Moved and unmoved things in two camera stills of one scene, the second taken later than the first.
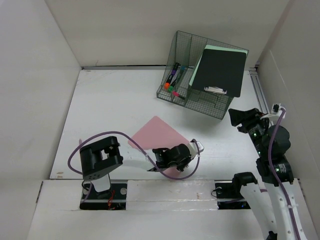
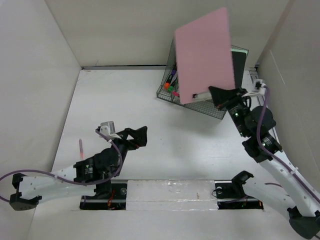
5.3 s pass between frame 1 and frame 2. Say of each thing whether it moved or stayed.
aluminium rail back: stayed
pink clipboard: moved
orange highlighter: stayed
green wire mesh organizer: stayed
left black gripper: moved
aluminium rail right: stayed
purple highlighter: stayed
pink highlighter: stayed
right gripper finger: moved
